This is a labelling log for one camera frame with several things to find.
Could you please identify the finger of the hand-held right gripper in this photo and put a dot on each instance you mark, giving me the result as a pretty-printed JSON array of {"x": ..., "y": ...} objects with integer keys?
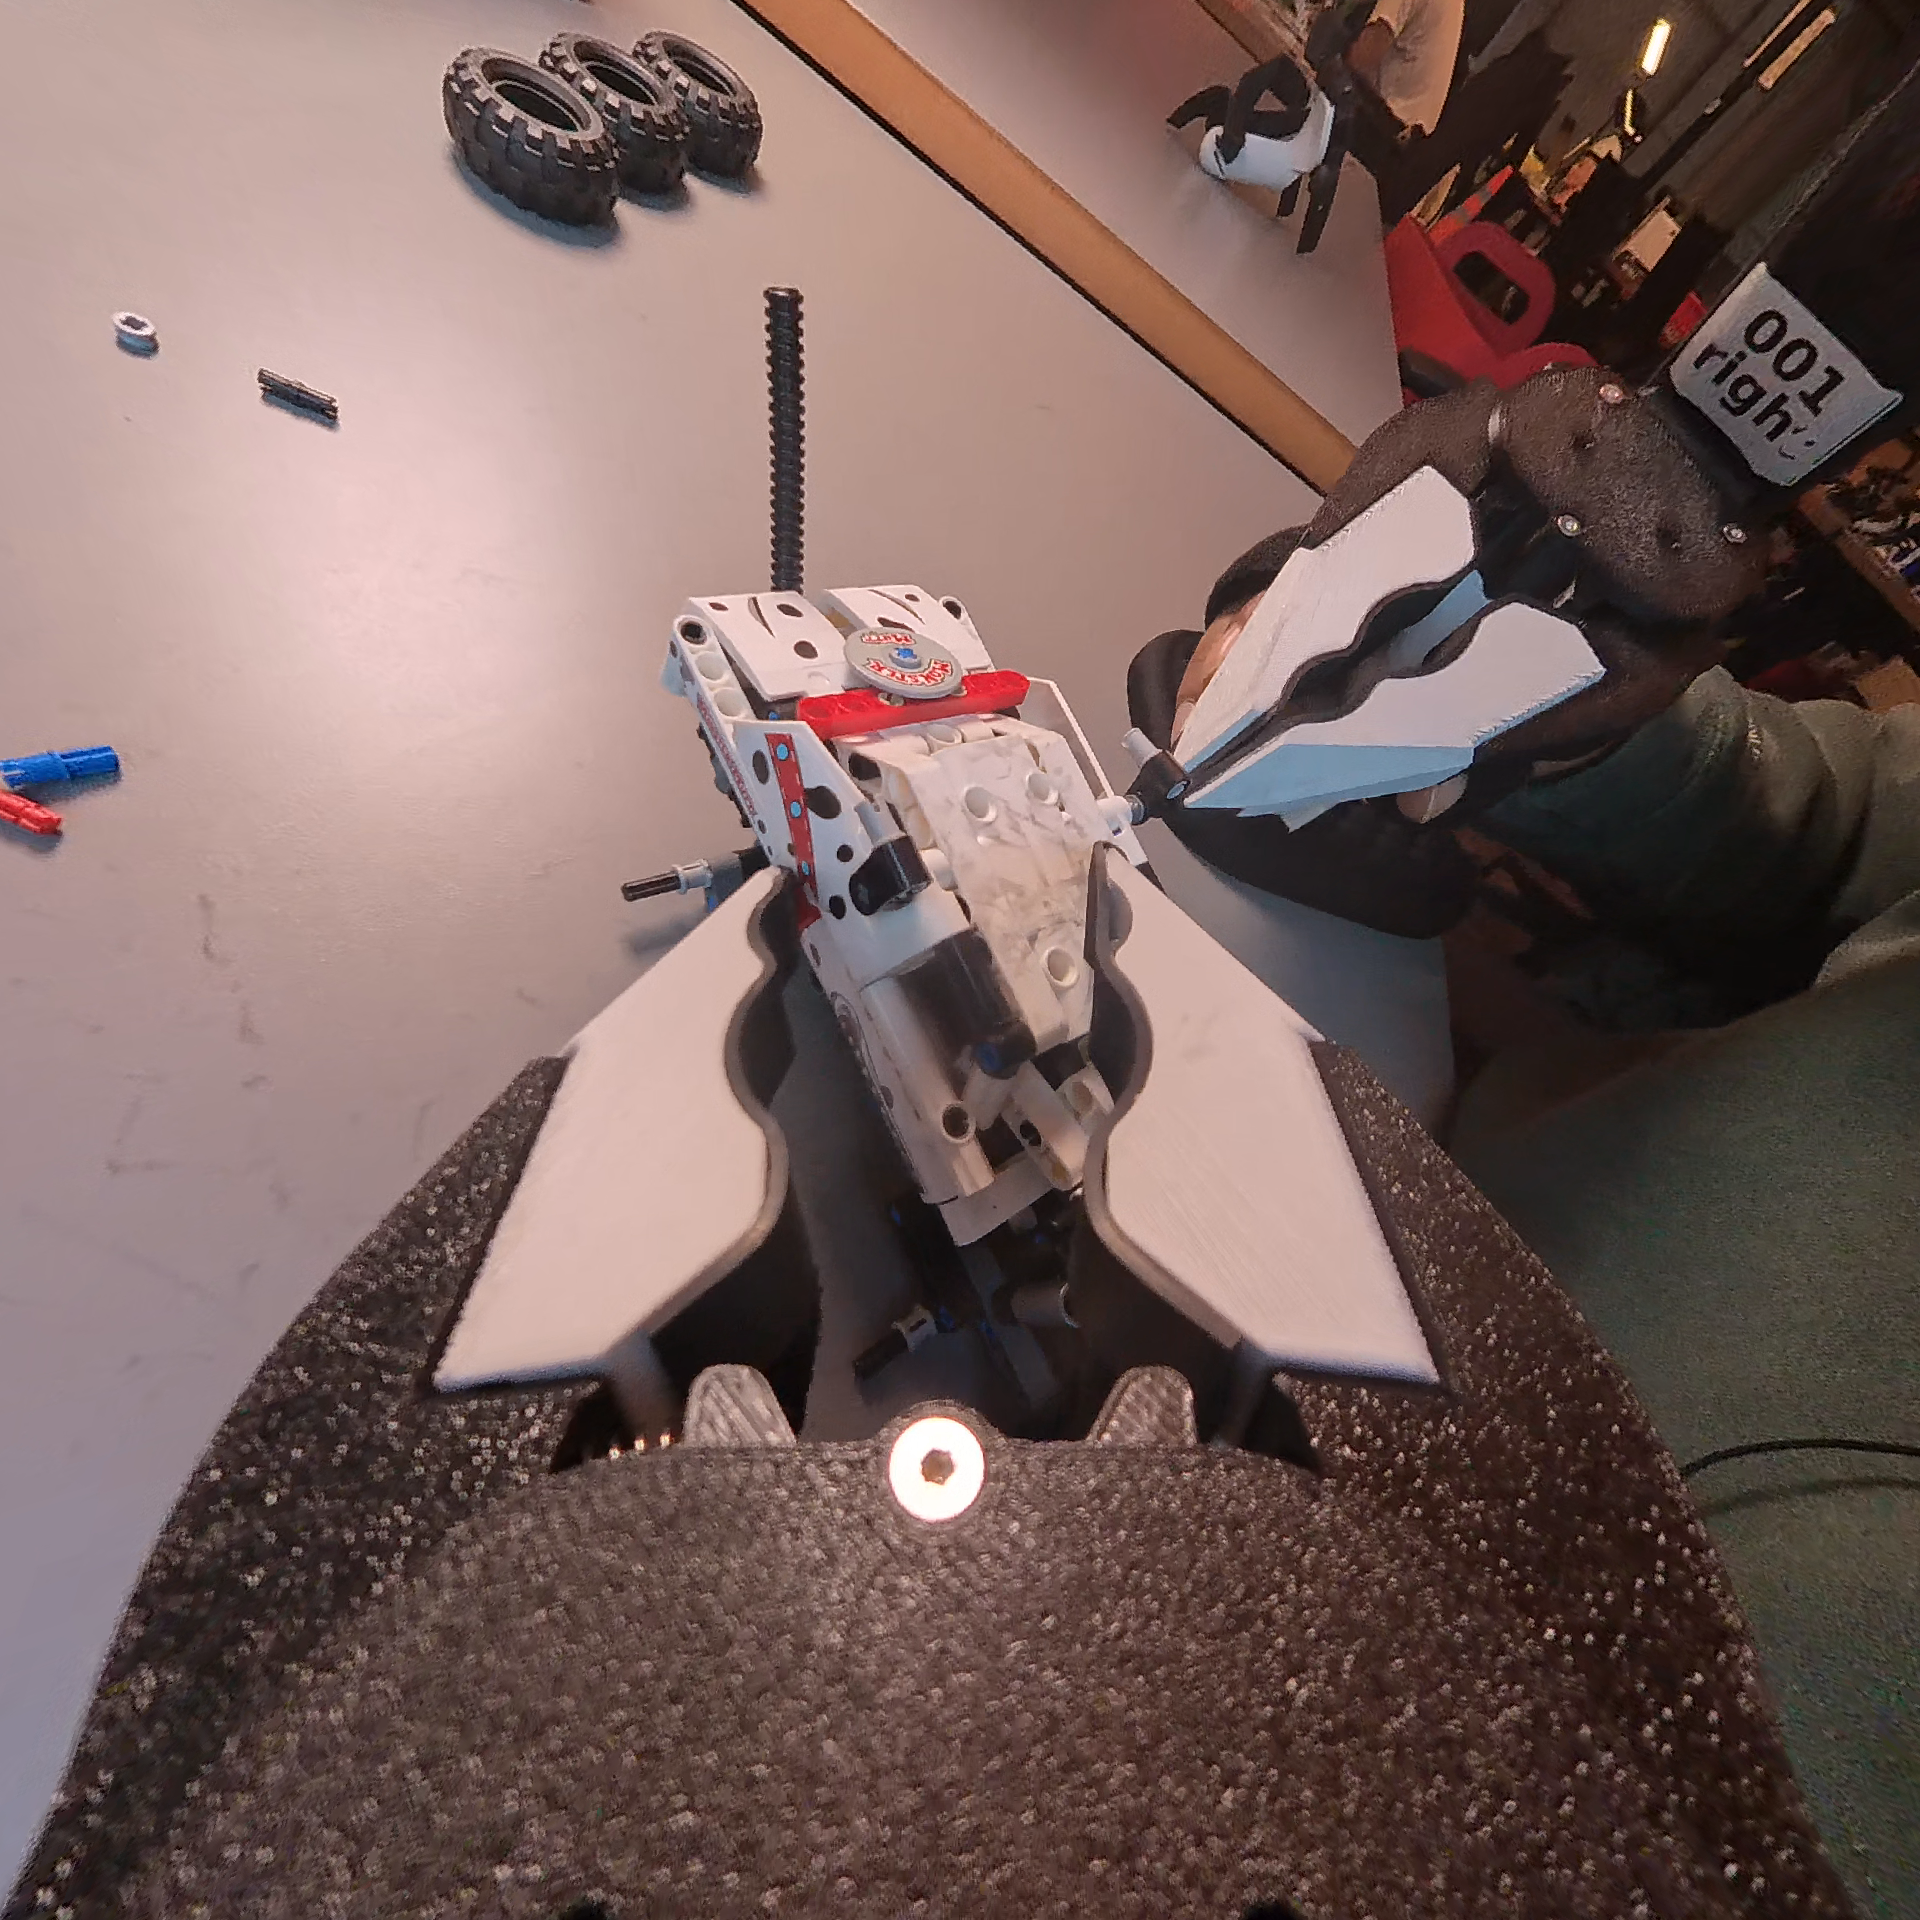
[
  {"x": 1349, "y": 586},
  {"x": 1441, "y": 705}
]

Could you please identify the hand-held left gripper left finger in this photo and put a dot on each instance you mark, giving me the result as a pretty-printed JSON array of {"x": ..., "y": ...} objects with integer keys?
[{"x": 615, "y": 1171}]

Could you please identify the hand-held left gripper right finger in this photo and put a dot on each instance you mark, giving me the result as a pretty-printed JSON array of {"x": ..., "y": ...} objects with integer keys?
[{"x": 1276, "y": 1185}]

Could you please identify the white lego truck model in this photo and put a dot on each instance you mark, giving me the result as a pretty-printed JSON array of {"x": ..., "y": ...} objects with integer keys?
[{"x": 990, "y": 839}]

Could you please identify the blue lego pin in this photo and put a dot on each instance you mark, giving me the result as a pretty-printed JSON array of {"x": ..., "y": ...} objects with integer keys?
[{"x": 61, "y": 769}]

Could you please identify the red lego axle pin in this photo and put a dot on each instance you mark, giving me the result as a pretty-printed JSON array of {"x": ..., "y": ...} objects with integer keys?
[{"x": 30, "y": 810}]

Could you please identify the black lego tire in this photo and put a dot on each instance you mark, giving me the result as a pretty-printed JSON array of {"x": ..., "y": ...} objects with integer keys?
[
  {"x": 524, "y": 129},
  {"x": 714, "y": 90},
  {"x": 638, "y": 98}
]

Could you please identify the short black lego pin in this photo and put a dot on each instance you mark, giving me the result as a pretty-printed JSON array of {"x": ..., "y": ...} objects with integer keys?
[{"x": 296, "y": 393}]

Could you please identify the light grey lego bush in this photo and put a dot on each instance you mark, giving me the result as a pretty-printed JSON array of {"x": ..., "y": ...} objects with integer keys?
[{"x": 138, "y": 329}]

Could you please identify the black quilted pad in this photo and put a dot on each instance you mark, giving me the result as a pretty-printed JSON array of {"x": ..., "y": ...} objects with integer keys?
[{"x": 1319, "y": 886}]

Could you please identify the red plastic chair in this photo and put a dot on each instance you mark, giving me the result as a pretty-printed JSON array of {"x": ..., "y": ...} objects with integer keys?
[{"x": 1441, "y": 278}]

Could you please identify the white and black device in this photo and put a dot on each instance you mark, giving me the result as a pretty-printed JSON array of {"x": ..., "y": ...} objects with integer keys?
[{"x": 1276, "y": 143}]

